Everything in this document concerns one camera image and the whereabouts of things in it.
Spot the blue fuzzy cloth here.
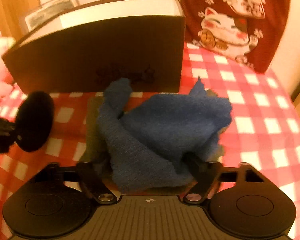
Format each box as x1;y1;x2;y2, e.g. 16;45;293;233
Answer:
98;78;232;193

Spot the black scrunchie ring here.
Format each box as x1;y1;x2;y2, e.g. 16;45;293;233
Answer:
14;90;56;153

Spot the red lucky cat cushion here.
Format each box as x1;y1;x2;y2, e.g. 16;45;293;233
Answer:
180;0;290;73

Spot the brown cardboard box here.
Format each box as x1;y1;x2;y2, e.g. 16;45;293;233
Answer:
2;0;185;93

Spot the red white checkered tablecloth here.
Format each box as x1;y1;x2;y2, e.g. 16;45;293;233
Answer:
0;43;300;239

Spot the framed picture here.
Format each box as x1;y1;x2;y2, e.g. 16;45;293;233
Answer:
25;0;79;32

